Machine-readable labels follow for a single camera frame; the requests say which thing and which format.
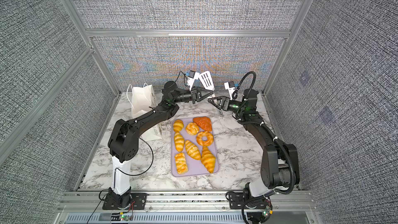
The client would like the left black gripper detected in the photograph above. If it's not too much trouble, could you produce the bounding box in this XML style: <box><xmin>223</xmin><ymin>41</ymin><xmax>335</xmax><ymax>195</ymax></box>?
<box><xmin>172</xmin><ymin>88</ymin><xmax>212</xmax><ymax>106</ymax></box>

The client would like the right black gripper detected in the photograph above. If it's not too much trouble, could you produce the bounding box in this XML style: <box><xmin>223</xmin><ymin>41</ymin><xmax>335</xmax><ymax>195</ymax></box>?
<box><xmin>209</xmin><ymin>97</ymin><xmax>247</xmax><ymax>115</ymax></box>

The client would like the large croissant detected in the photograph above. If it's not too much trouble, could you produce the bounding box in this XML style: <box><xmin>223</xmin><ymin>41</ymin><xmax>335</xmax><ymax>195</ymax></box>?
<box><xmin>201</xmin><ymin>146</ymin><xmax>216</xmax><ymax>173</ymax></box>

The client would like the white paper gift bag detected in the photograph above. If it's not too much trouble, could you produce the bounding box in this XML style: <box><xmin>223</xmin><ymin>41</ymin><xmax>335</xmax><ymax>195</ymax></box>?
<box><xmin>126</xmin><ymin>83</ymin><xmax>162</xmax><ymax>141</ymax></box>

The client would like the rectangular flaky pastry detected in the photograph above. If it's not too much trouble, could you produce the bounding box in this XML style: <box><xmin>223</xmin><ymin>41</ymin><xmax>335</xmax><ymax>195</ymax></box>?
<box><xmin>175</xmin><ymin>152</ymin><xmax>188</xmax><ymax>174</ymax></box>

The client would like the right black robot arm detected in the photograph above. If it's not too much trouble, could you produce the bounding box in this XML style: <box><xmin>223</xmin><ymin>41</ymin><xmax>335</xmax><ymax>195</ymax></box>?
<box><xmin>208</xmin><ymin>89</ymin><xmax>300</xmax><ymax>208</ymax></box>

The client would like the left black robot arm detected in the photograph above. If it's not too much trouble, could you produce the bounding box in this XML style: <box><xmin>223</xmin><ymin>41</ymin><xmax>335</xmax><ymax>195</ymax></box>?
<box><xmin>103</xmin><ymin>81</ymin><xmax>214</xmax><ymax>210</ymax></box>

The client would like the reddish brown triangular bread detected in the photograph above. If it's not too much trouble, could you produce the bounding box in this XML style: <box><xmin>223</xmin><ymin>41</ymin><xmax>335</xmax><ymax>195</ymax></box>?
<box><xmin>193</xmin><ymin>117</ymin><xmax>212</xmax><ymax>132</ymax></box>

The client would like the round flaky bun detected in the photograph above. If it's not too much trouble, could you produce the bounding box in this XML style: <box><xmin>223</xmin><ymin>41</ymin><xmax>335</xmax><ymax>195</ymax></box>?
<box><xmin>186</xmin><ymin>122</ymin><xmax>200</xmax><ymax>136</ymax></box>

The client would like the small round croissant top left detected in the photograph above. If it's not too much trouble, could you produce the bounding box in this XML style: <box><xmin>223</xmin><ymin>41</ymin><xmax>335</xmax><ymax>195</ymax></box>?
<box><xmin>173</xmin><ymin>119</ymin><xmax>184</xmax><ymax>132</ymax></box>

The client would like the lavender plastic tray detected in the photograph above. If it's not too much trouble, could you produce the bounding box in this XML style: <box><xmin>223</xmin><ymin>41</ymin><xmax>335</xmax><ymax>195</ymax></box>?
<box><xmin>171</xmin><ymin>117</ymin><xmax>220</xmax><ymax>177</ymax></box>

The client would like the croissant centre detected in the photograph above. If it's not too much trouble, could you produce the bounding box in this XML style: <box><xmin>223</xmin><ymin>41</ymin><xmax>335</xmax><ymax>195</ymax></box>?
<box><xmin>185</xmin><ymin>140</ymin><xmax>202</xmax><ymax>160</ymax></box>

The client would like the croissant left middle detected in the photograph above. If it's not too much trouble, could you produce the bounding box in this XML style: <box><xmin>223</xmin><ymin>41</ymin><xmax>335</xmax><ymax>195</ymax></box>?
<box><xmin>174</xmin><ymin>132</ymin><xmax>185</xmax><ymax>152</ymax></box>

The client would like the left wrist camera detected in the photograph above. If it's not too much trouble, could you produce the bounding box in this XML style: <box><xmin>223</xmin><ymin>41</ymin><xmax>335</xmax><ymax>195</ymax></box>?
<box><xmin>186</xmin><ymin>70</ymin><xmax>200</xmax><ymax>91</ymax></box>

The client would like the glazed ring donut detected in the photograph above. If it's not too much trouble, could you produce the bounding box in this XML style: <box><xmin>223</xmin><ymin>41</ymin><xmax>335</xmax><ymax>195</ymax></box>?
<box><xmin>196</xmin><ymin>131</ymin><xmax>214</xmax><ymax>147</ymax></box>

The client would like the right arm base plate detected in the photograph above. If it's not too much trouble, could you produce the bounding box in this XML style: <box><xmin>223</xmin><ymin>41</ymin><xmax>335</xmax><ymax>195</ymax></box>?
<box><xmin>226</xmin><ymin>191</ymin><xmax>274</xmax><ymax>209</ymax></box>

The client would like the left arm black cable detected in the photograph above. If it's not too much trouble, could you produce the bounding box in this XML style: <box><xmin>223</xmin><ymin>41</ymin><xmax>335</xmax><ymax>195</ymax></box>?
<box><xmin>85</xmin><ymin>136</ymin><xmax>154</xmax><ymax>224</ymax></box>

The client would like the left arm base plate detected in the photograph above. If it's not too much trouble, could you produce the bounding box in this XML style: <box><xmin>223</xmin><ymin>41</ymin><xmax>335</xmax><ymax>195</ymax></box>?
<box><xmin>102</xmin><ymin>191</ymin><xmax>148</xmax><ymax>211</ymax></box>

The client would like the aluminium front rail frame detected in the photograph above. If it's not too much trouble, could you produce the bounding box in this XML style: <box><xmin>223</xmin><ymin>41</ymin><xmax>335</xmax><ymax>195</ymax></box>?
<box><xmin>52</xmin><ymin>190</ymin><xmax>323</xmax><ymax>224</ymax></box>

